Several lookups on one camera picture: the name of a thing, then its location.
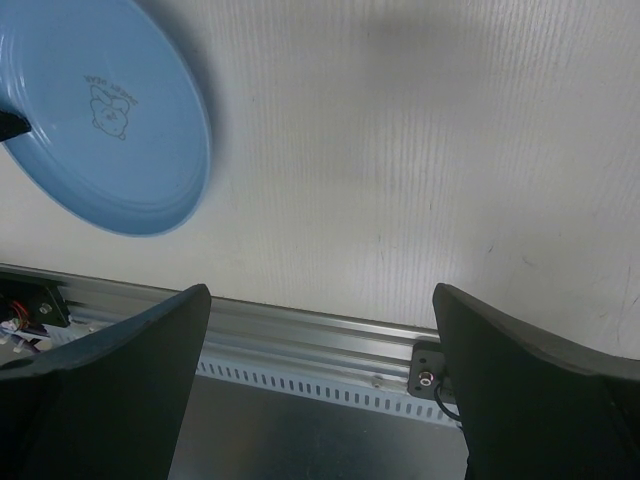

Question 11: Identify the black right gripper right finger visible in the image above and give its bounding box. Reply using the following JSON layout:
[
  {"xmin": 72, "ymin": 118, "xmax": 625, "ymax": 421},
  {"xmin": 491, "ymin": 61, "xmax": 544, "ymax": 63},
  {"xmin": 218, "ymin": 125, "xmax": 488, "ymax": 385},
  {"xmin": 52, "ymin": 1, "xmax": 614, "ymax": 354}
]
[{"xmin": 433, "ymin": 283, "xmax": 639, "ymax": 479}]

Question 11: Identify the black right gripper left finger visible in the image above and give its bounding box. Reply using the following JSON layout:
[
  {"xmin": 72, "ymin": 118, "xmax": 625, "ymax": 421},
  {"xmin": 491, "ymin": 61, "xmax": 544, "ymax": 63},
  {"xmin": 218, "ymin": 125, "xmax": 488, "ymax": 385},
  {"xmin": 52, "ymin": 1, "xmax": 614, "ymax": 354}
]
[{"xmin": 1, "ymin": 284, "xmax": 210, "ymax": 479}]

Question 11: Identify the light blue plate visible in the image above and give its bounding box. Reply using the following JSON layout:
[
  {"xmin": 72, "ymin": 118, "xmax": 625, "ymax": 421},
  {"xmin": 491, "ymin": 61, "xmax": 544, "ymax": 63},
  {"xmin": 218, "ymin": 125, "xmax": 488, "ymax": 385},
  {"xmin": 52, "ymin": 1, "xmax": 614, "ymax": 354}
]
[{"xmin": 1, "ymin": 1, "xmax": 213, "ymax": 236}]

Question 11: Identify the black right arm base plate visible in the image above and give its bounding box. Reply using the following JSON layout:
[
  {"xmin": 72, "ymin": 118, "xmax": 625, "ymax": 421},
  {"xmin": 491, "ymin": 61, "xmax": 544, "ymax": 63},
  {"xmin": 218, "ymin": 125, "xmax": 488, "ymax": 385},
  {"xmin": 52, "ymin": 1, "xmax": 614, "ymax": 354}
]
[{"xmin": 407, "ymin": 340, "xmax": 462, "ymax": 429}]

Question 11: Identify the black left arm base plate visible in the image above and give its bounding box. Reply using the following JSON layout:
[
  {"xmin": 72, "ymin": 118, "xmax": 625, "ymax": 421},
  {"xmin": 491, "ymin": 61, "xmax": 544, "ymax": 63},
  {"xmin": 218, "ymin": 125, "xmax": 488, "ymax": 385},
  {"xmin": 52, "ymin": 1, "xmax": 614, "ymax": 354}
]
[{"xmin": 1, "ymin": 272, "xmax": 70, "ymax": 331}]

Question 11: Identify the white slotted cable duct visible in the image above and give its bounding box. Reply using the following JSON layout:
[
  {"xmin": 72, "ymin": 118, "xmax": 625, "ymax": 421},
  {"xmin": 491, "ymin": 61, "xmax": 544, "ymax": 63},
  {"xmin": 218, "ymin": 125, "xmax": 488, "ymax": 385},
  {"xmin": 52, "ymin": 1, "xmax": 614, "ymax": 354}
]
[{"xmin": 196, "ymin": 356, "xmax": 460, "ymax": 428}]

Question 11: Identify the aluminium front rail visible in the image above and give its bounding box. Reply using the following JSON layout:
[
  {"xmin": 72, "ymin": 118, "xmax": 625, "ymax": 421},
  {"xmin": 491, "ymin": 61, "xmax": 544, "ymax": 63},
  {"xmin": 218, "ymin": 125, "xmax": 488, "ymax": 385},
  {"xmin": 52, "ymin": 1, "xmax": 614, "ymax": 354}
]
[{"xmin": 1, "ymin": 264, "xmax": 440, "ymax": 393}]

